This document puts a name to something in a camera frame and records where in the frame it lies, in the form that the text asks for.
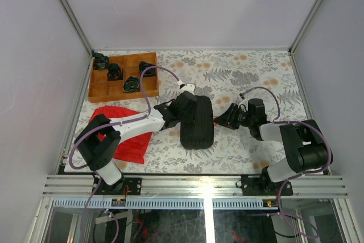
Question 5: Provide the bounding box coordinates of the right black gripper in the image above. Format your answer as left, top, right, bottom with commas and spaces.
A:
213, 104, 254, 131

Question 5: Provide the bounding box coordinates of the black plastic tool case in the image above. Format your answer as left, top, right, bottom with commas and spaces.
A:
180, 96, 214, 150

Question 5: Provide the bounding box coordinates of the red cloth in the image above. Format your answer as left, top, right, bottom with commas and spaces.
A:
89, 105, 152, 164

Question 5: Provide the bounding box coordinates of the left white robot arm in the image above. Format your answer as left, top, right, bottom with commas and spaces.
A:
69, 91, 197, 195

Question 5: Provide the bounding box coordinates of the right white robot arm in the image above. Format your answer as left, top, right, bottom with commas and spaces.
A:
214, 98, 333, 194

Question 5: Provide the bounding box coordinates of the rolled black tape right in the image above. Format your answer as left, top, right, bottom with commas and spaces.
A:
139, 61, 156, 77

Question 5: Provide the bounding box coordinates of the rolled black yellow tape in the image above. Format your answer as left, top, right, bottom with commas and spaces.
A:
123, 76, 140, 93

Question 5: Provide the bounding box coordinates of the wooden compartment tray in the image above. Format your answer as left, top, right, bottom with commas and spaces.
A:
88, 52, 159, 103

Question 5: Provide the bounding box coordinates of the rolled black tape left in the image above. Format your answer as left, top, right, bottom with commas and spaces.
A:
107, 63, 123, 81

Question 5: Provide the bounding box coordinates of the rolled tape in corner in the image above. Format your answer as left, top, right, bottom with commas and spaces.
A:
92, 52, 109, 71

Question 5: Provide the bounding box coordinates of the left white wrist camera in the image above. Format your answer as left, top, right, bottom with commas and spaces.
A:
178, 81, 196, 94

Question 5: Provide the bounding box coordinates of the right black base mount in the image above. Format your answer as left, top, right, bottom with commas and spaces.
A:
235, 175, 283, 196

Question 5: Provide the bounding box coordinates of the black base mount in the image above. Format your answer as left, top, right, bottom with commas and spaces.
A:
93, 175, 142, 196
235, 175, 283, 196

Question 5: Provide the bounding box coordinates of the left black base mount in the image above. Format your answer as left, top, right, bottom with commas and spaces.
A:
93, 175, 142, 196

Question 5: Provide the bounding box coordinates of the white slotted cable duct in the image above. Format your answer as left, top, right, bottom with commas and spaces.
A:
53, 197, 278, 211

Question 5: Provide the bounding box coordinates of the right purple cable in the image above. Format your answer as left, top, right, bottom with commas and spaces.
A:
240, 86, 334, 240

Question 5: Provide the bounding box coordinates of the aluminium front rail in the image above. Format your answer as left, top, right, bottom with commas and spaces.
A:
42, 173, 348, 199

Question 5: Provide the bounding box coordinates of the right aluminium corner post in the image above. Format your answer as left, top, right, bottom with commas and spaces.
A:
288, 0, 324, 55

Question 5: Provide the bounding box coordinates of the aluminium corner post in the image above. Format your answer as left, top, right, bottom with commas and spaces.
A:
58, 0, 93, 55
288, 0, 324, 55

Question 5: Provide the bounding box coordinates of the left aluminium corner post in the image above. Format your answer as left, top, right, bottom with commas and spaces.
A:
58, 0, 93, 55

